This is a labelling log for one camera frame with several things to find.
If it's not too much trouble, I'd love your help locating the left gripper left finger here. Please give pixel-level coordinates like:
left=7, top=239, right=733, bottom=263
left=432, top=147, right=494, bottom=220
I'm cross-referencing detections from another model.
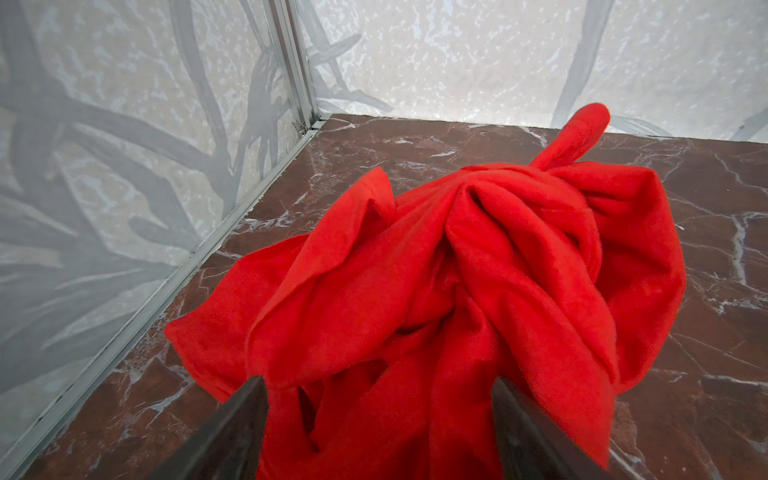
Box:
left=149, top=376, right=269, bottom=480

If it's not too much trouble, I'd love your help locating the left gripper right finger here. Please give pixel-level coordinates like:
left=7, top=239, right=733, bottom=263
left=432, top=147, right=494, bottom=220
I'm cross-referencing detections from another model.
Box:
left=491, top=377, right=611, bottom=480

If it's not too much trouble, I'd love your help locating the red cloth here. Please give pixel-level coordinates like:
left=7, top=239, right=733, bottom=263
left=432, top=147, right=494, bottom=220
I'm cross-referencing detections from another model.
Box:
left=165, top=103, right=685, bottom=479

